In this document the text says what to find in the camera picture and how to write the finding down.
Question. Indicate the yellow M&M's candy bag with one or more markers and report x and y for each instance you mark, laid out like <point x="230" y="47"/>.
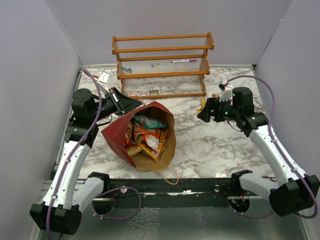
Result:
<point x="203" y="104"/>

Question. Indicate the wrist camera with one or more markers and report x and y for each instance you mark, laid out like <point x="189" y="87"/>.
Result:
<point x="226" y="91"/>
<point x="103" y="77"/>

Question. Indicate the large orange snack bag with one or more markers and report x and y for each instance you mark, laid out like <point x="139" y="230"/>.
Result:
<point x="149" y="140"/>

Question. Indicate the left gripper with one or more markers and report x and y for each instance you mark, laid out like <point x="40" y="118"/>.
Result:
<point x="123" y="104"/>

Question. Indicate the grey clips on rack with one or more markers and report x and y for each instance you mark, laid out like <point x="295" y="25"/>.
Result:
<point x="138" y="67"/>

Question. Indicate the red brown paper bag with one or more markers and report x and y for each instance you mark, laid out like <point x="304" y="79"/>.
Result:
<point x="120" y="139"/>

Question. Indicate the wooden two-tier rack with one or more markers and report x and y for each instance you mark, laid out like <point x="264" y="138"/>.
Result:
<point x="163" y="49"/>

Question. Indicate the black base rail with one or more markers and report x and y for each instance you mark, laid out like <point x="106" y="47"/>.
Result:
<point x="157" y="193"/>

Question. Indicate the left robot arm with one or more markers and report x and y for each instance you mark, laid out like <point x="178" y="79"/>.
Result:
<point x="62" y="206"/>

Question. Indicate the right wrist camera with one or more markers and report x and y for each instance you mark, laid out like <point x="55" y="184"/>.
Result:
<point x="226" y="91"/>

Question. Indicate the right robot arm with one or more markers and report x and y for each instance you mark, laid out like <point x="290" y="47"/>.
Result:
<point x="293" y="190"/>

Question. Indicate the pink white marker pen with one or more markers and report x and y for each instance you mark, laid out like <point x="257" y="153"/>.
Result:
<point x="184" y="61"/>

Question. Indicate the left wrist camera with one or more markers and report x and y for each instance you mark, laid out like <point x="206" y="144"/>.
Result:
<point x="103" y="77"/>

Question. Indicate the green Fox's mint bag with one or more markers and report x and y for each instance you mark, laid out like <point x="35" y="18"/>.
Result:
<point x="149" y="122"/>

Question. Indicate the small red white card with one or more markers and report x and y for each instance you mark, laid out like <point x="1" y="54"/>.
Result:
<point x="133" y="94"/>

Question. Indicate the orange Fox's candy bag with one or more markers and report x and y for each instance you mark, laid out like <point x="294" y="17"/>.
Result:
<point x="215" y="95"/>

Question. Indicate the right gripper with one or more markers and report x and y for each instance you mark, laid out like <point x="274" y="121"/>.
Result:
<point x="212" y="103"/>

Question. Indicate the small white frame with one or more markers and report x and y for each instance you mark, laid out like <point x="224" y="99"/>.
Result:
<point x="156" y="92"/>

